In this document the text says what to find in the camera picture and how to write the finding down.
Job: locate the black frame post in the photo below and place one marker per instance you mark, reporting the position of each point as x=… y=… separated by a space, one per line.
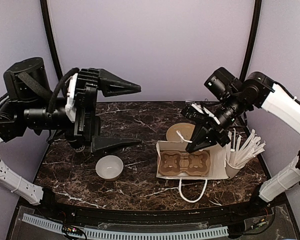
x=251 y=39
x=50 y=38

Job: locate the small green circuit board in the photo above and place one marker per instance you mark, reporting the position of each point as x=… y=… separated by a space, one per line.
x=71 y=230

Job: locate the white wrapped straw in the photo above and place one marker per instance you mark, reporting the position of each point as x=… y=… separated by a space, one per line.
x=228 y=152
x=238 y=143
x=232 y=146
x=240 y=153
x=254 y=148

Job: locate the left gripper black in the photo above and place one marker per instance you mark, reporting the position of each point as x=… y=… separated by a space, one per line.
x=88 y=124

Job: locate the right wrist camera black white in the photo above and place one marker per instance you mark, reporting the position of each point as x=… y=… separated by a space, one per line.
x=194 y=111

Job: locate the white paper cup holder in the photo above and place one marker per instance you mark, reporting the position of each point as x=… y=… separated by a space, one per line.
x=231 y=171

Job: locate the white ceramic bowl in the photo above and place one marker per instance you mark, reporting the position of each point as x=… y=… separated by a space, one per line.
x=109 y=168

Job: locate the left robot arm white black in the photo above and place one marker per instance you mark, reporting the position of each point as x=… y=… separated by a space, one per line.
x=29 y=103

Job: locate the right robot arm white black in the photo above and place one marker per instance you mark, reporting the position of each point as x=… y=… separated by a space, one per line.
x=237 y=97

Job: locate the left black frame post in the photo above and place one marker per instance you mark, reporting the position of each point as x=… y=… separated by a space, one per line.
x=50 y=38

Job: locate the black front rail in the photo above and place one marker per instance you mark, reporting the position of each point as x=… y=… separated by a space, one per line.
x=234 y=214

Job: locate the right black frame post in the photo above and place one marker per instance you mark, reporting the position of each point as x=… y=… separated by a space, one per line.
x=251 y=39

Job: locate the black paper coffee cup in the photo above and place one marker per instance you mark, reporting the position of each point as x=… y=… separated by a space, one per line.
x=77 y=145

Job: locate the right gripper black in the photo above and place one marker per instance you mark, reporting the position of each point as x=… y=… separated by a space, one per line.
x=215 y=130

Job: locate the brown paper bag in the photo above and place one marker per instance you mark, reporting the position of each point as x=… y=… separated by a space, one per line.
x=217 y=169

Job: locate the beige round plate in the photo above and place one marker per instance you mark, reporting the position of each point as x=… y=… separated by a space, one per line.
x=185 y=129

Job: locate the brown cardboard cup carrier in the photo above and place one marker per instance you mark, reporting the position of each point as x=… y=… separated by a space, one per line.
x=173 y=163

